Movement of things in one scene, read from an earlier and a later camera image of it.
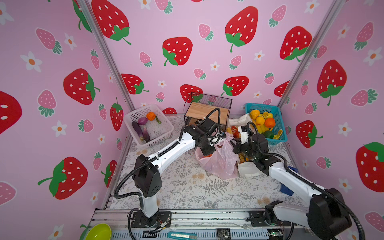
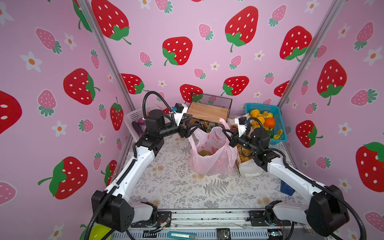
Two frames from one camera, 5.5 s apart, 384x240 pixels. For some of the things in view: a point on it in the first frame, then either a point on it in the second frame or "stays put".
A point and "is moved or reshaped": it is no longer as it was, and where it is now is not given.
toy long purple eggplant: [138, 130] stays put
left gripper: [211, 149] -> [185, 134]
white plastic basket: [149, 125] stays put
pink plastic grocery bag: [222, 163] is moved or reshaped
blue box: [284, 190] stays put
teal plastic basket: [277, 115] stays put
